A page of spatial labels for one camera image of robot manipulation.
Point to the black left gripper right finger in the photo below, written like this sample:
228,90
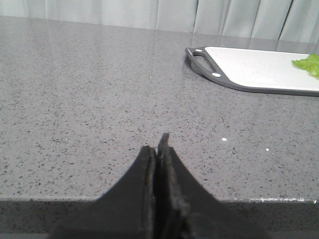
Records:
185,210

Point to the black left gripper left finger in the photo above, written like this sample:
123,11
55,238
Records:
126,211

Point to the green lettuce leaf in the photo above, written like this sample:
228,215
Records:
309,64

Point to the white cutting board grey rim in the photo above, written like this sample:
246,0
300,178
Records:
255,71

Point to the white curtain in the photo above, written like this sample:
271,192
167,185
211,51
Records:
288,20

